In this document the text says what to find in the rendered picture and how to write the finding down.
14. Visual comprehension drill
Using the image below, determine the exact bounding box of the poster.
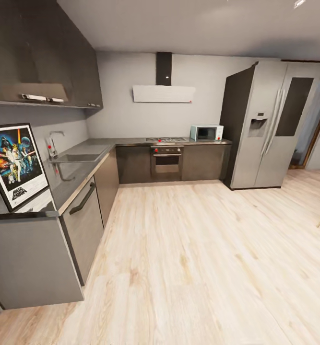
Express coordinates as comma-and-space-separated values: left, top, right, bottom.
0, 123, 50, 212

